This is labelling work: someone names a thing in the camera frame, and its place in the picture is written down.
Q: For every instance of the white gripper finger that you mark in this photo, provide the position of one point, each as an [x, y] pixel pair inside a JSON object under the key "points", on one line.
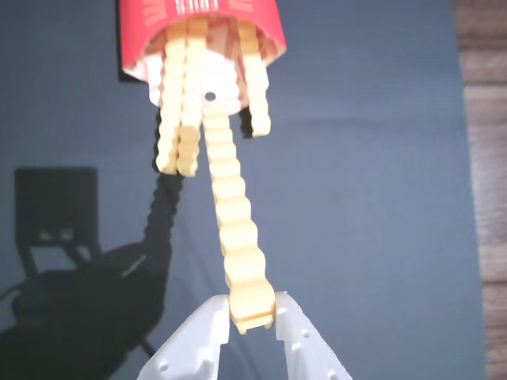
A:
{"points": [[194, 348], [305, 348]]}

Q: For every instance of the yellow crinkle fry clip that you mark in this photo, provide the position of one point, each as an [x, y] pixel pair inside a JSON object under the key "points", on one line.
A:
{"points": [[168, 130], [189, 150], [237, 237], [259, 103]]}

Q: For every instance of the dark grey mat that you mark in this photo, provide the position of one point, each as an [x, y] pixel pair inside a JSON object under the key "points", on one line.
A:
{"points": [[356, 198]]}

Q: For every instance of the red fries clips box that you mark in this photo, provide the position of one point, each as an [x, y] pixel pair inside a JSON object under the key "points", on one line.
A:
{"points": [[134, 35]]}

